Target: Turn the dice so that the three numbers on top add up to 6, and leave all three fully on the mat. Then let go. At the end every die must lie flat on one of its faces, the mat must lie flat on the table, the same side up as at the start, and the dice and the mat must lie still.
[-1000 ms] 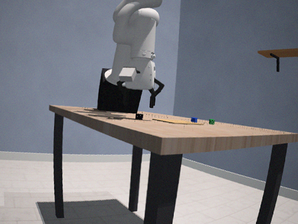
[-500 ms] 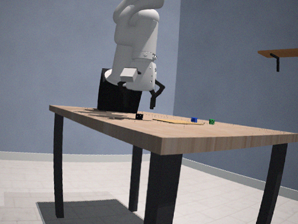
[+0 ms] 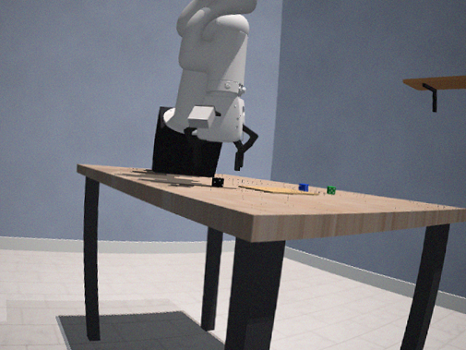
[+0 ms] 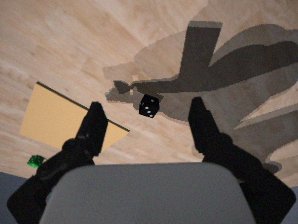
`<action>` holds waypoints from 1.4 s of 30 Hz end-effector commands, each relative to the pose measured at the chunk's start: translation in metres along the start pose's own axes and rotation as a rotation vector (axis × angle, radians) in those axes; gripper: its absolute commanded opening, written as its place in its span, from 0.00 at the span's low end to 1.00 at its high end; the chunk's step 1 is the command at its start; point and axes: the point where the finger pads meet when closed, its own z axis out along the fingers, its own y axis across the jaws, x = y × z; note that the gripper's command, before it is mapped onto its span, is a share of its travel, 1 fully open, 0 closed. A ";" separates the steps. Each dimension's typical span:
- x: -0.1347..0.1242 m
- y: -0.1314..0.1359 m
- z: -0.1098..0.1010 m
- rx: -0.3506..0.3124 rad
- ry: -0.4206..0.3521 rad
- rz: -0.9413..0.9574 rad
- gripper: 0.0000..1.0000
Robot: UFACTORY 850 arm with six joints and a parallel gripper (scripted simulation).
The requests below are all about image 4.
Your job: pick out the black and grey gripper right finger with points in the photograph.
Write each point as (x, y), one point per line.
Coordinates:
(272, 198)

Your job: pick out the tan flat mat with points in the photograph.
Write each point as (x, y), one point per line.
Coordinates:
(52, 118)

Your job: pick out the dark green die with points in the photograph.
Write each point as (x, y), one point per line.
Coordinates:
(35, 161)

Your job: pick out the black die with white pips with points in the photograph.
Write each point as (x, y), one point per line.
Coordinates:
(149, 106)

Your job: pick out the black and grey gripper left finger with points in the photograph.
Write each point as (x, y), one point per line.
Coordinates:
(28, 202)

